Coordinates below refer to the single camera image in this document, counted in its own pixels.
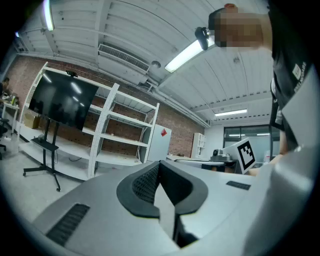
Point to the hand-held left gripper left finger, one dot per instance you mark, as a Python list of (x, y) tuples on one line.
[(105, 200)]

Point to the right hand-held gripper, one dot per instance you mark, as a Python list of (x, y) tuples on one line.
[(246, 155)]

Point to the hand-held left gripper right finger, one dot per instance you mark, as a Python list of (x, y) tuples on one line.
[(220, 200)]

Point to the person's right forearm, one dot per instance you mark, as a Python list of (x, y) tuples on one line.
[(283, 142)]

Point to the ceiling tube light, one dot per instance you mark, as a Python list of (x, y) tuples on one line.
[(231, 112), (186, 55), (48, 15)]

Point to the white cubby shelf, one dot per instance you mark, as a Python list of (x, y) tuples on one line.
[(198, 145)]

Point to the white metal shelf rack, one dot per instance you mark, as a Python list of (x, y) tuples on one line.
[(120, 125)]

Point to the white cabinet with red label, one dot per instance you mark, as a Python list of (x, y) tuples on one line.
[(160, 145)]

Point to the black wheeled television stand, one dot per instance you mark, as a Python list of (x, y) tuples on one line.
[(46, 147)]

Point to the person's black shirt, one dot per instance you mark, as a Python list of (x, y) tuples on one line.
[(287, 62)]

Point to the brown cardboard box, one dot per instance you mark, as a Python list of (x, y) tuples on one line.
[(32, 120)]

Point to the large black television screen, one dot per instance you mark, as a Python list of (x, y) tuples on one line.
[(62, 98)]

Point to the black office chair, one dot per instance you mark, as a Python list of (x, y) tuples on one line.
[(3, 130)]

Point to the person's head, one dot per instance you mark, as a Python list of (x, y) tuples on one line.
[(240, 27)]

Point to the small black webcam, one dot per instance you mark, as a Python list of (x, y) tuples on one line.
[(71, 73)]

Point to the white desk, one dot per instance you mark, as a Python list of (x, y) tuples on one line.
[(11, 107)]

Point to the white ceiling air conditioner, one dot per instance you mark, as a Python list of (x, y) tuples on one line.
[(120, 62)]

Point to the black head-worn camera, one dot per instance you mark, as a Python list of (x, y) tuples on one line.
[(203, 37)]

